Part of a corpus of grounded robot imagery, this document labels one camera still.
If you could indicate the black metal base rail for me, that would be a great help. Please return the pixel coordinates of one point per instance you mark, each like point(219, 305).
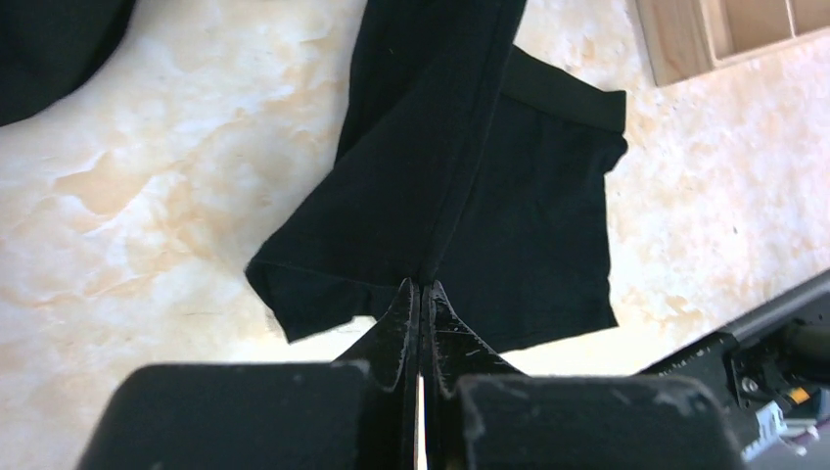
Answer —
point(768, 373)

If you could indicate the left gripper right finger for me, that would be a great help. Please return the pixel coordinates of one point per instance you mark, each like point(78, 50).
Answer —
point(483, 413)

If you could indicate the black boxer underwear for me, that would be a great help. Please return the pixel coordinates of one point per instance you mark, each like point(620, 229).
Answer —
point(462, 160)

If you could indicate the wooden compartment tray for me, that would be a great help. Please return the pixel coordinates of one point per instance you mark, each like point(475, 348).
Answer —
point(688, 38)

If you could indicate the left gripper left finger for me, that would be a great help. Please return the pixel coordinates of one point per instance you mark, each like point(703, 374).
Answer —
point(357, 411)

